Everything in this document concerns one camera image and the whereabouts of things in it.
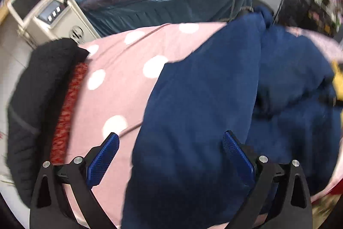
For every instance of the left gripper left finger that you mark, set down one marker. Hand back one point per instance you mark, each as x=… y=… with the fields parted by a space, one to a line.
x=50 y=207

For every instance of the red plastic bin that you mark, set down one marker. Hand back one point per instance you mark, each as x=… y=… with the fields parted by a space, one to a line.
x=330 y=189

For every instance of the black sweater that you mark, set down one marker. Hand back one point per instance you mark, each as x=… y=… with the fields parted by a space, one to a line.
x=34 y=109

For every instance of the yellow garment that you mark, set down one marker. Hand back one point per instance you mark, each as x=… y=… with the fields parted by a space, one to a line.
x=338 y=82

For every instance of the red knit garment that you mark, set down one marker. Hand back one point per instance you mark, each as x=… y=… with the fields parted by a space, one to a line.
x=62 y=131

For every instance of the navy blue jacket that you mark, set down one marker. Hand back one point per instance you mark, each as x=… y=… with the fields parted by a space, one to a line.
x=253 y=78

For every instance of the black storage rack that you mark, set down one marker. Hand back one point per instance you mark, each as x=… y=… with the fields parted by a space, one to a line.
x=322 y=16

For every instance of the beige machine with screen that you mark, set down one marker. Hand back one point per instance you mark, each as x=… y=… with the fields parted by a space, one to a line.
x=40 y=21

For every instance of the pink polka dot bedsheet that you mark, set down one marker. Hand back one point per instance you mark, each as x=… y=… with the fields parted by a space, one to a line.
x=123 y=71

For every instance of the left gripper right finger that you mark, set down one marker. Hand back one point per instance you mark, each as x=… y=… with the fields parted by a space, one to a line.
x=279 y=195

